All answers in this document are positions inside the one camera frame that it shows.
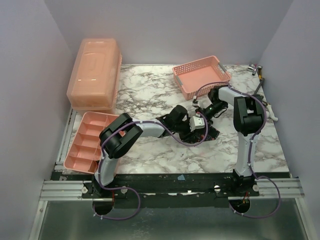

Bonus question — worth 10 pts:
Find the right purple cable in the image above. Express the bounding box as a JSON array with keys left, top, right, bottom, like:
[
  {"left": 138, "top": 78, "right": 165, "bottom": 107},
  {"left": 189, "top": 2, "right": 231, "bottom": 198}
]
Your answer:
[{"left": 193, "top": 82, "right": 282, "bottom": 219}]

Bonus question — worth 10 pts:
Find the grey metal clamp tool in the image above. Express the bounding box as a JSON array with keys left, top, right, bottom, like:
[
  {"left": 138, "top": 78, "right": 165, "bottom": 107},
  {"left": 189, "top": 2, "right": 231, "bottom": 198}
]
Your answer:
[{"left": 247, "top": 64, "right": 279, "bottom": 122}]

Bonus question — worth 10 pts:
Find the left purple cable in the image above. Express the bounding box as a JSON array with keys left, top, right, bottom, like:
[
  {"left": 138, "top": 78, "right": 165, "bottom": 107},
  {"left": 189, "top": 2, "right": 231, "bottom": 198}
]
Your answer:
[{"left": 97, "top": 112, "right": 210, "bottom": 221}]

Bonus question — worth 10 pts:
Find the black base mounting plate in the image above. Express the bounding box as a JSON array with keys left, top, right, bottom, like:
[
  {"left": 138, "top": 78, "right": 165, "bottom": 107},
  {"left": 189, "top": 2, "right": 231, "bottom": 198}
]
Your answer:
[{"left": 49, "top": 169, "right": 261, "bottom": 210}]

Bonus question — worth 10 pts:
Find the pink divided organizer tray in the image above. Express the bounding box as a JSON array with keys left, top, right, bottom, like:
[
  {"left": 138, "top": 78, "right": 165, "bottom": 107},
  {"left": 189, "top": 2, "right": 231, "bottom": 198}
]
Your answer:
[{"left": 64, "top": 111, "right": 118, "bottom": 175}]

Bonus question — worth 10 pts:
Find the dark floral necktie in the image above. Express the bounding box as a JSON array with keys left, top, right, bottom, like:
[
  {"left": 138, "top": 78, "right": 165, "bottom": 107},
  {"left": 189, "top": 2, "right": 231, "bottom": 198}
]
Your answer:
[{"left": 185, "top": 126, "right": 220, "bottom": 144}]

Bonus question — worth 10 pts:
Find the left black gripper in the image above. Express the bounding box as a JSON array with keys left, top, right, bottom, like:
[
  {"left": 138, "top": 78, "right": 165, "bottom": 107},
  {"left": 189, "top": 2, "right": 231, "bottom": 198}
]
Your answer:
[{"left": 172, "top": 118, "right": 197, "bottom": 142}]

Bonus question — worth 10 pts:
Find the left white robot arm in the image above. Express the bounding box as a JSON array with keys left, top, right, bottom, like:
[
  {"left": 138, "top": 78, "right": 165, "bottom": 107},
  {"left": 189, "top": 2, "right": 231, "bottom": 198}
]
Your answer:
[{"left": 93, "top": 105, "right": 220, "bottom": 198}]

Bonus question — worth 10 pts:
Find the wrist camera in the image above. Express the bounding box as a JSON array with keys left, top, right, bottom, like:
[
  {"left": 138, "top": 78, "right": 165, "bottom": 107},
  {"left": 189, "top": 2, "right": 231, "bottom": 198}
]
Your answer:
[
  {"left": 192, "top": 95, "right": 203, "bottom": 108},
  {"left": 189, "top": 115, "right": 208, "bottom": 132}
]

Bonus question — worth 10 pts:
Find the purple cable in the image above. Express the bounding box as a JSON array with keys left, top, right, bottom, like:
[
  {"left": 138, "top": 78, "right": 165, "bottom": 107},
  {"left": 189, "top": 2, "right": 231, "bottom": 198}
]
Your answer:
[
  {"left": 193, "top": 82, "right": 282, "bottom": 219},
  {"left": 97, "top": 112, "right": 210, "bottom": 221}
]

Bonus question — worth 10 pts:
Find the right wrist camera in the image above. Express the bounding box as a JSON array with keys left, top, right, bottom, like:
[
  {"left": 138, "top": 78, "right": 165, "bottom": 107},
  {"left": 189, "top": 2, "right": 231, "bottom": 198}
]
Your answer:
[{"left": 192, "top": 95, "right": 203, "bottom": 108}]

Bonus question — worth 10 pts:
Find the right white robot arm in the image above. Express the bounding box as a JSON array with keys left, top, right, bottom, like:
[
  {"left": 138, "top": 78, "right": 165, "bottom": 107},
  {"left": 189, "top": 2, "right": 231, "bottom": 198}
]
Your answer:
[{"left": 192, "top": 85, "right": 267, "bottom": 196}]

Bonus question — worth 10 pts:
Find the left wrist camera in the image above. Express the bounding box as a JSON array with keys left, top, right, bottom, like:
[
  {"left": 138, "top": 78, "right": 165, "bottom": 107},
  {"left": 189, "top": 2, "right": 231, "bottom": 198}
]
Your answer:
[{"left": 189, "top": 115, "right": 208, "bottom": 132}]

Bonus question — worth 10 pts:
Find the pink perforated basket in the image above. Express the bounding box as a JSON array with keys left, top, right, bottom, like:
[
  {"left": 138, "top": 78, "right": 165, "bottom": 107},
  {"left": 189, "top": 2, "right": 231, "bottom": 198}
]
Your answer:
[{"left": 172, "top": 55, "right": 231, "bottom": 100}]

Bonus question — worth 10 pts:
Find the aluminium rail frame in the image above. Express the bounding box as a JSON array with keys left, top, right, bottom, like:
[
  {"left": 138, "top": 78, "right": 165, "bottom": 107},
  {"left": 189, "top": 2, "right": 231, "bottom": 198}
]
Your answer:
[{"left": 29, "top": 172, "right": 317, "bottom": 240}]

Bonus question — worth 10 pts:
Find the pink translucent storage box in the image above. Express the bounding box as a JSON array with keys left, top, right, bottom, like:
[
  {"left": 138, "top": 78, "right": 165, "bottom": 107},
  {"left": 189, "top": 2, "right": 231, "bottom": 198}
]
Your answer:
[{"left": 66, "top": 38, "right": 122, "bottom": 114}]

